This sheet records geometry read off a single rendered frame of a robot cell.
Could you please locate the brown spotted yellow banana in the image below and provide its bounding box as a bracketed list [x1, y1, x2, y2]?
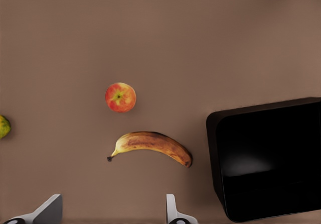
[107, 131, 193, 168]

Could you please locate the green yellow fruit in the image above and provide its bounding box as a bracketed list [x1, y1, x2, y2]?
[0, 115, 12, 140]

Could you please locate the black rectangular tray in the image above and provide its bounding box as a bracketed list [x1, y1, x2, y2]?
[206, 97, 321, 223]

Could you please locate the red yellow apple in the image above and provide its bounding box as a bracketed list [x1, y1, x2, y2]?
[105, 82, 137, 114]

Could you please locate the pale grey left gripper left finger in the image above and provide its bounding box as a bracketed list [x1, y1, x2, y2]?
[2, 193, 63, 224]

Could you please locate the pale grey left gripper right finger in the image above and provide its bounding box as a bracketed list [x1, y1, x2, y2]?
[166, 193, 199, 224]

